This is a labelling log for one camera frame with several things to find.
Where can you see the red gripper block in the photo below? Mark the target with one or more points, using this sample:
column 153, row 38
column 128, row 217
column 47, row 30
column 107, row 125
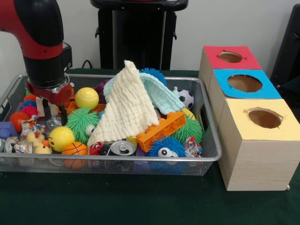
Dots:
column 49, row 94

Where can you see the orange toy brick with studs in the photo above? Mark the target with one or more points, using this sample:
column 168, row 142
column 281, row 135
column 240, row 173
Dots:
column 71, row 107

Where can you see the cream yellow knitted cloth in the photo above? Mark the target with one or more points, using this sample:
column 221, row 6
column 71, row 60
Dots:
column 126, row 108

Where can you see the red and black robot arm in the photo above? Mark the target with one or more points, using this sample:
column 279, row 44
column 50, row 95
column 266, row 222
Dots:
column 40, row 37

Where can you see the shallow clear mesh bin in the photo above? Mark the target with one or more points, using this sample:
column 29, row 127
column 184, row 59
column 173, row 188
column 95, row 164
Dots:
column 187, row 84

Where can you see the wooden box with three holes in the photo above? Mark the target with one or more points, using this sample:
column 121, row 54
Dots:
column 253, row 164

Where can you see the yellow smiley ball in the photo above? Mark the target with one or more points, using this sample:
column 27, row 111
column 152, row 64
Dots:
column 61, row 138

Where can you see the light green spiky ball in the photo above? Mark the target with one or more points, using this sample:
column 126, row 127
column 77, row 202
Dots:
column 79, row 124

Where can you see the small yellow rubber duck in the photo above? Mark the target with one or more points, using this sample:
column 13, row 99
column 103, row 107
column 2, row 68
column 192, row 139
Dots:
column 38, row 143

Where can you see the small orange basketball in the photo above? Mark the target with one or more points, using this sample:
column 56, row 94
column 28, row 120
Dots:
column 75, row 152

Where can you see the black drink can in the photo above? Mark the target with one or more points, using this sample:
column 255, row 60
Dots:
column 123, row 148

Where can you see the plain blue spiky ball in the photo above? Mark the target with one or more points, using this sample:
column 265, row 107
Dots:
column 153, row 75

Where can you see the pale blue waffle cloth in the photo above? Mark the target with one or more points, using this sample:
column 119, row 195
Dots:
column 161, row 96

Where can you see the long orange toy brick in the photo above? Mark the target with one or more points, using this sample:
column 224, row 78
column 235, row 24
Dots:
column 161, row 131

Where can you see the blue spiky ball with eyes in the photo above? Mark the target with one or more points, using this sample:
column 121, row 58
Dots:
column 166, row 147

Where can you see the dark green table cloth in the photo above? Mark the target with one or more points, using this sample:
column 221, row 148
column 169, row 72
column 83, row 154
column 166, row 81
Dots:
column 140, row 201

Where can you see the small soccer ball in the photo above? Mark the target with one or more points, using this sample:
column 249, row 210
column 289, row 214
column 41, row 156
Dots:
column 187, row 99

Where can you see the large green spiky ball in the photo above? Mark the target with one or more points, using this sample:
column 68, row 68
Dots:
column 192, row 131

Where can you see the black upright panel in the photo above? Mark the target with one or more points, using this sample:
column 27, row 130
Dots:
column 290, row 47

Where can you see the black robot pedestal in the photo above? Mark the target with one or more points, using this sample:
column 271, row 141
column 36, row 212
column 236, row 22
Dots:
column 136, row 37

